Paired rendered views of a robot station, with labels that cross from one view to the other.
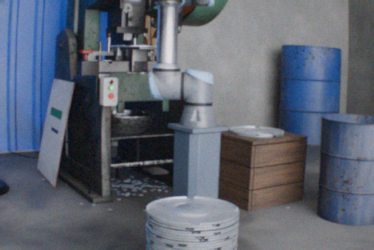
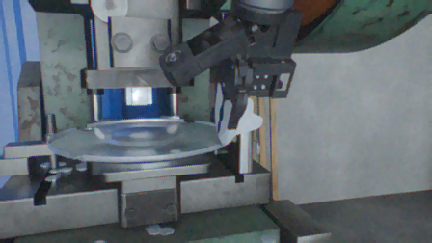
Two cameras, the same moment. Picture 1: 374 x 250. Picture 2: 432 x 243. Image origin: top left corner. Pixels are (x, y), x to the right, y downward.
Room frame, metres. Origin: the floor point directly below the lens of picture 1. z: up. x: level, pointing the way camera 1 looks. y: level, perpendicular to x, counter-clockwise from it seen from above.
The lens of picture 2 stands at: (2.19, 0.02, 0.91)
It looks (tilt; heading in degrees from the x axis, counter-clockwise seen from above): 10 degrees down; 15
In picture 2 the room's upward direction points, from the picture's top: straight up
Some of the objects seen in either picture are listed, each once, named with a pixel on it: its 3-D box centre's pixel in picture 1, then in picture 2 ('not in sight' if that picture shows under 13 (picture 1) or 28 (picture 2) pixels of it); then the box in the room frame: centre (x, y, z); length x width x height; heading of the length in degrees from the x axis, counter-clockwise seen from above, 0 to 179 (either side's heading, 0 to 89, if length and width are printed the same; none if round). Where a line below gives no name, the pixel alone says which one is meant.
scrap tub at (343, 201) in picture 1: (358, 167); not in sight; (2.28, -0.84, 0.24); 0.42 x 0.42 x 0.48
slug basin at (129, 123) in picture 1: (124, 121); not in sight; (2.83, 0.35, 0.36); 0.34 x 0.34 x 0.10
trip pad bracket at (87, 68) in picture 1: (88, 78); not in sight; (2.47, 0.49, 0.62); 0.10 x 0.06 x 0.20; 122
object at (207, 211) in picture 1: (192, 209); not in sight; (1.52, -0.02, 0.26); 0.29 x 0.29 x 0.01
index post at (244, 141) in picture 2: not in sight; (243, 146); (2.81, 0.13, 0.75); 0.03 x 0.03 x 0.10; 32
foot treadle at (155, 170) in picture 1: (134, 165); not in sight; (2.71, 0.28, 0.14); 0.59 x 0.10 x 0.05; 32
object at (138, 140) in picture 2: (135, 46); (145, 135); (2.72, 0.28, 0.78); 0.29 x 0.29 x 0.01
